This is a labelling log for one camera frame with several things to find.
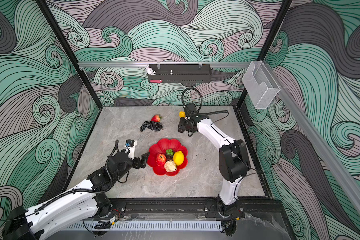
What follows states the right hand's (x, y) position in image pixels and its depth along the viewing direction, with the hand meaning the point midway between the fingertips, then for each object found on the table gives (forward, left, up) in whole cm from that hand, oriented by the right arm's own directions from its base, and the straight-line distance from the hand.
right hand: (182, 124), depth 91 cm
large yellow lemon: (-18, +2, -8) cm, 20 cm away
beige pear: (-23, +7, -8) cm, 26 cm away
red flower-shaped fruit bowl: (-9, +14, -12) cm, 20 cm away
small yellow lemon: (+19, 0, -11) cm, 22 cm away
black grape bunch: (+7, +21, -10) cm, 24 cm away
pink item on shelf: (+19, +16, +19) cm, 31 cm away
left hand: (-18, +22, +1) cm, 28 cm away
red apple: (-20, +12, -7) cm, 24 cm away
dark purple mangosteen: (-16, +8, -9) cm, 20 cm away
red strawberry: (+14, +19, -10) cm, 26 cm away
